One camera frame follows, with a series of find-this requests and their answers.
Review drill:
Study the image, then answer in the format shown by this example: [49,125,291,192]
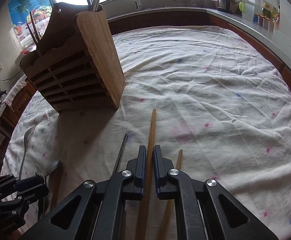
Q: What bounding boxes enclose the steel spoon wooden handle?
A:
[45,159,63,211]

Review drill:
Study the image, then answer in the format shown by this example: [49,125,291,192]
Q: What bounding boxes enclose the green white pitcher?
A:
[239,2,254,22]

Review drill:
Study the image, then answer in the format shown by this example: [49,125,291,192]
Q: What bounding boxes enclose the wooden utensil holder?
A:
[20,2,125,113]

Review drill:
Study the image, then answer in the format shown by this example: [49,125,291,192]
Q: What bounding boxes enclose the tropical fruit window blind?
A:
[8,0,52,44]

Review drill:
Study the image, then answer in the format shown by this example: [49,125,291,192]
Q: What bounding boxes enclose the lone steel fork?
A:
[18,125,37,180]

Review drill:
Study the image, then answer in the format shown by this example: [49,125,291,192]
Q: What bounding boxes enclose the spice jar set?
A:
[257,14,278,33]

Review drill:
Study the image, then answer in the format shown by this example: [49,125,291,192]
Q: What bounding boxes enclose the white floral tablecloth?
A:
[0,24,291,240]

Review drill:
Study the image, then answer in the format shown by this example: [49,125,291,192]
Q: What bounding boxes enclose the lower wooden cabinets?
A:
[0,8,291,140]

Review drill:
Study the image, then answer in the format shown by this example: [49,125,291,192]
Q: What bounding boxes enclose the tan wooden chopstick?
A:
[156,149,183,240]

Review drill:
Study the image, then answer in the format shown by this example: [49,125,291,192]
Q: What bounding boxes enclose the steel electric kettle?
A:
[217,0,231,12]

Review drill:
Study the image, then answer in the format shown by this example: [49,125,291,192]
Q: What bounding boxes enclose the white red rice cooker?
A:
[15,44,37,67]

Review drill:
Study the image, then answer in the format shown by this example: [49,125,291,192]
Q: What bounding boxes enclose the yellow oil bottle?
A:
[261,2,272,19]

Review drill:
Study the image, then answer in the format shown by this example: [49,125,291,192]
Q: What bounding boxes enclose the brown carved wooden chopstick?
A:
[135,108,156,240]

